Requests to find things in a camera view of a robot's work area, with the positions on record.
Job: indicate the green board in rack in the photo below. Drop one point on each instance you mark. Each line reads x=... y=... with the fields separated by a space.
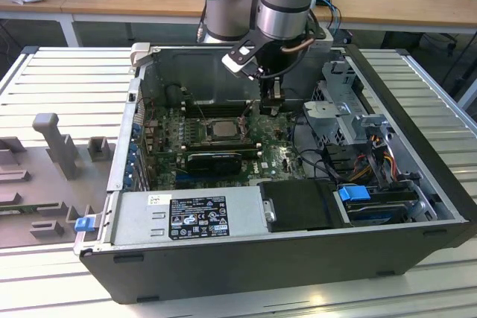
x=30 y=208

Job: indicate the blue disk carrier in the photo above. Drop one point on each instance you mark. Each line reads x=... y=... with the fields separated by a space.
x=352 y=192

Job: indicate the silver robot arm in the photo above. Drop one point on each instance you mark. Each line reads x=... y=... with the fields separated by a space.
x=231 y=9

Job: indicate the black plastic shroud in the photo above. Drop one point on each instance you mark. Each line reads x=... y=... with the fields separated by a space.
x=298 y=202

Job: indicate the grey power supply unit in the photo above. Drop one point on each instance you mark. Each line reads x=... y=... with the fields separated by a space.
x=130 y=217

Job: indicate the black graphics card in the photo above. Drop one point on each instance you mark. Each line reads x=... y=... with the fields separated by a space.
x=212 y=163

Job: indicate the grey parts rack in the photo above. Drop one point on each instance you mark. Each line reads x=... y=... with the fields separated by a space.
x=63 y=146

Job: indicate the grey optical drive bay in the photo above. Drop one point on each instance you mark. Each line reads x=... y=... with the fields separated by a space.
x=335 y=72

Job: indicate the CPU socket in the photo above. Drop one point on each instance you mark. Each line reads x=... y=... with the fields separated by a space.
x=208 y=136

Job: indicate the black cylindrical component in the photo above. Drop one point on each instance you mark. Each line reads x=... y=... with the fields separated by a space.
x=173 y=95

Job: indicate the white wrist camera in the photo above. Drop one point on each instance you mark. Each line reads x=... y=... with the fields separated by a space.
x=234 y=63

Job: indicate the grey metal drive cage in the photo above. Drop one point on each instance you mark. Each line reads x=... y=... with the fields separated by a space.
x=335 y=120

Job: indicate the silver CPU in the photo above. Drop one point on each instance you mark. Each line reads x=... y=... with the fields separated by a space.
x=224 y=130

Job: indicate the black PC case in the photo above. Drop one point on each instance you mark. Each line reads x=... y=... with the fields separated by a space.
x=223 y=273

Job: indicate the blue case latch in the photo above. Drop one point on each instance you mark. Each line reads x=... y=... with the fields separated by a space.
x=83 y=224

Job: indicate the green motherboard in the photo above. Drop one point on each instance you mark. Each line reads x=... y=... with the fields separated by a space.
x=275 y=150

